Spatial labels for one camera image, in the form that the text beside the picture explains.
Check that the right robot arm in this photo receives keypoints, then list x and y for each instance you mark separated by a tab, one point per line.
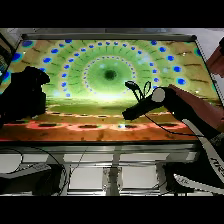
181	107

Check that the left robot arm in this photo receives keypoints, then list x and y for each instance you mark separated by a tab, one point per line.
46	182

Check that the silver frame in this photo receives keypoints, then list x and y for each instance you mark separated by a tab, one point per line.
113	156

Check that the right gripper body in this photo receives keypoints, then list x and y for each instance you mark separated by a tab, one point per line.
136	112

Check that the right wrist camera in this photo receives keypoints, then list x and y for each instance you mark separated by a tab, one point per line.
132	87

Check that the heap of clothes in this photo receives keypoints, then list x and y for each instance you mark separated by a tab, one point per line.
23	95

